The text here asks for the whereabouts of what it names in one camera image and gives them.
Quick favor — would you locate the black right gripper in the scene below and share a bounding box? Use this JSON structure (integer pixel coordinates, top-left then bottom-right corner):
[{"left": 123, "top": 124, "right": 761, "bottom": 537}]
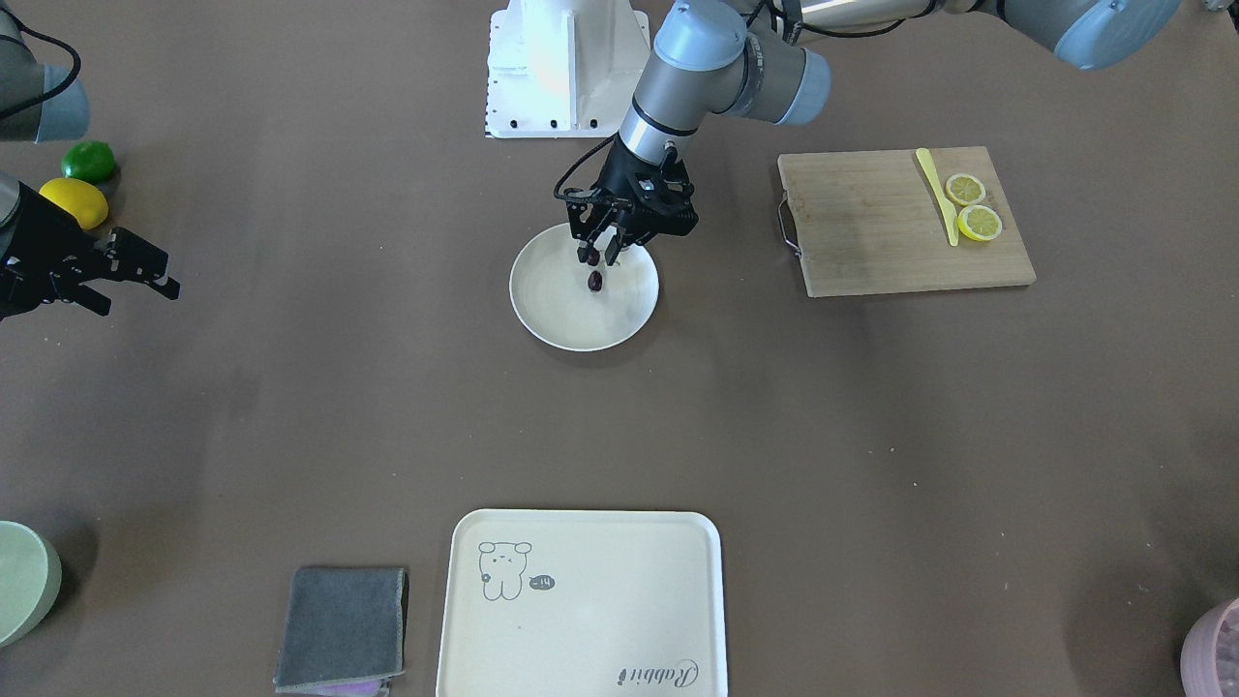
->
[{"left": 1, "top": 180, "right": 181, "bottom": 319}]

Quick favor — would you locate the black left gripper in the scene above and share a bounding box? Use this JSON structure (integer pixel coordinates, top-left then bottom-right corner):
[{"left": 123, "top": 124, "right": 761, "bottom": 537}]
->
[{"left": 567, "top": 136, "right": 699, "bottom": 266}]

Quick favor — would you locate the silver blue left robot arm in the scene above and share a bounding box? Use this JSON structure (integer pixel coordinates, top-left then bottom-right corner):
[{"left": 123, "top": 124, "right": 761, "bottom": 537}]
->
[{"left": 554, "top": 1, "right": 1178, "bottom": 266}]

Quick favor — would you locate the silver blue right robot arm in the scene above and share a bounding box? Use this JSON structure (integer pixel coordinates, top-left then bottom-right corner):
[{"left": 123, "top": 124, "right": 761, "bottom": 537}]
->
[{"left": 1, "top": 5, "right": 180, "bottom": 318}]

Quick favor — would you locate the white rectangular tray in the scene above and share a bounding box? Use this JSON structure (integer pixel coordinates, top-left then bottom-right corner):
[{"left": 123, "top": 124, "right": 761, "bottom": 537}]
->
[{"left": 437, "top": 508, "right": 729, "bottom": 696}]

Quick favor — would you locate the white round plate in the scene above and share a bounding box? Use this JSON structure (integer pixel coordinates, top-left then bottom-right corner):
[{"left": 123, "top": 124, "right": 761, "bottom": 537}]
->
[{"left": 508, "top": 224, "right": 660, "bottom": 352}]

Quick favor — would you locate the yellow lemon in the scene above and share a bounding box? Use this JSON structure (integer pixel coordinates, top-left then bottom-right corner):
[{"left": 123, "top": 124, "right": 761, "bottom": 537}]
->
[{"left": 37, "top": 177, "right": 110, "bottom": 232}]

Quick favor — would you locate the green lime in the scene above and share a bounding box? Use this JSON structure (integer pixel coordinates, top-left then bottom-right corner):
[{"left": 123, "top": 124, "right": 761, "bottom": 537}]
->
[{"left": 59, "top": 140, "right": 118, "bottom": 184}]

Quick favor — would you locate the wooden cutting board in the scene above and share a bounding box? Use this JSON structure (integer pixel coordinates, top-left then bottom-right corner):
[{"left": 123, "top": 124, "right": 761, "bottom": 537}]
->
[{"left": 777, "top": 145, "right": 1037, "bottom": 297}]

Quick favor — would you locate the mint green bowl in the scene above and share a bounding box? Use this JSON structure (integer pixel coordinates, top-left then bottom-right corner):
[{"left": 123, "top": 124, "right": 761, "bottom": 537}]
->
[{"left": 1, "top": 521, "right": 62, "bottom": 647}]

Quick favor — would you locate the yellow green lemon squeezer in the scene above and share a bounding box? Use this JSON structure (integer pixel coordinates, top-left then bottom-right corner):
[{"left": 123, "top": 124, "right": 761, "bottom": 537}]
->
[{"left": 913, "top": 147, "right": 959, "bottom": 248}]

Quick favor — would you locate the lemon slice far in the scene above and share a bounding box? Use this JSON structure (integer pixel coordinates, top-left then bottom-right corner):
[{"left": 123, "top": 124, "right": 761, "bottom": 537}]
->
[{"left": 944, "top": 172, "right": 987, "bottom": 207}]

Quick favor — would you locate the lemon slice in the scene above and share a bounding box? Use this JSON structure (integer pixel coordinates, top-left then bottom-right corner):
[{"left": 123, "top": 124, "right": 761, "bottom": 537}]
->
[
  {"left": 944, "top": 172, "right": 987, "bottom": 207},
  {"left": 957, "top": 204, "right": 1004, "bottom": 241}
]

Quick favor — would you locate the lemon slice near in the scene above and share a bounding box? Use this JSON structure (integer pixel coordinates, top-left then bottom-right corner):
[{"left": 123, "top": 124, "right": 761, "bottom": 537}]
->
[{"left": 957, "top": 204, "right": 1004, "bottom": 241}]

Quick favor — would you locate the dark grey folded cloth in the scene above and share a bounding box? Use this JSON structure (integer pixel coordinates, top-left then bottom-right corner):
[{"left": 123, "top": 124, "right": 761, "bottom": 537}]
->
[{"left": 273, "top": 566, "right": 406, "bottom": 696}]

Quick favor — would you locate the pink mixing bowl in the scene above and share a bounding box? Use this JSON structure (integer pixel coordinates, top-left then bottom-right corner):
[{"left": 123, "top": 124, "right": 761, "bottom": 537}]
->
[{"left": 1180, "top": 598, "right": 1238, "bottom": 696}]

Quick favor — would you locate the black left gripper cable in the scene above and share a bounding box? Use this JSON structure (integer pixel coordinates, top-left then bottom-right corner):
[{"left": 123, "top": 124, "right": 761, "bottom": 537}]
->
[{"left": 554, "top": 136, "right": 620, "bottom": 202}]

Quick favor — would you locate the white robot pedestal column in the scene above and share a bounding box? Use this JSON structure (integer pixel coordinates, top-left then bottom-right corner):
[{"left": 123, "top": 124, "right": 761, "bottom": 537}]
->
[{"left": 484, "top": 1, "right": 650, "bottom": 137}]

